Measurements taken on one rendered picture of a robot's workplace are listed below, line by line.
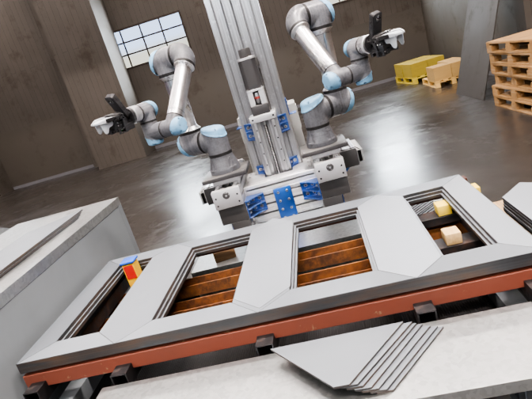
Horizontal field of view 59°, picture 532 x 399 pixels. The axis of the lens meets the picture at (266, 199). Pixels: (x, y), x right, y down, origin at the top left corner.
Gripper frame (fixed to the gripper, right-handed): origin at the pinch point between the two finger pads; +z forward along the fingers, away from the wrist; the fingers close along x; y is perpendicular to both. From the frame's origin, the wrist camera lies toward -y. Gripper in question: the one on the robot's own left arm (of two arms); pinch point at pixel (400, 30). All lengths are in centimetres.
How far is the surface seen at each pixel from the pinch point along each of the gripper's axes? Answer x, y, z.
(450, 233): 32, 60, 34
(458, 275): 51, 56, 56
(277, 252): 77, 50, -2
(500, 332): 56, 63, 72
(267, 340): 100, 55, 33
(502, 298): 38, 73, 55
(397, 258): 56, 53, 39
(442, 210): 17, 64, 14
